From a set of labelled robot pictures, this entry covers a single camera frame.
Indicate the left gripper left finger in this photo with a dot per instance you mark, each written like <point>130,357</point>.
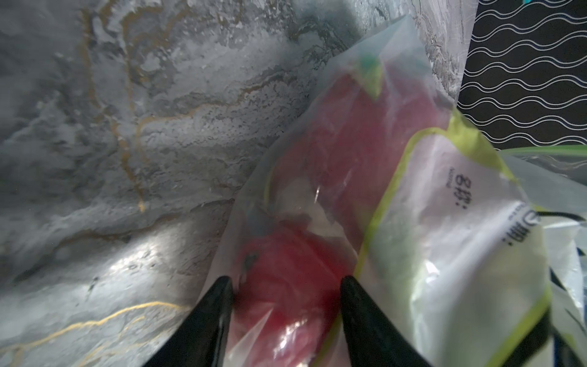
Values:
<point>200,341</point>

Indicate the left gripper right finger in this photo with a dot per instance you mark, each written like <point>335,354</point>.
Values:
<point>372,340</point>

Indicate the clear zip-top bag green seal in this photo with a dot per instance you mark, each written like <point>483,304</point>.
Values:
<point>472,256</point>

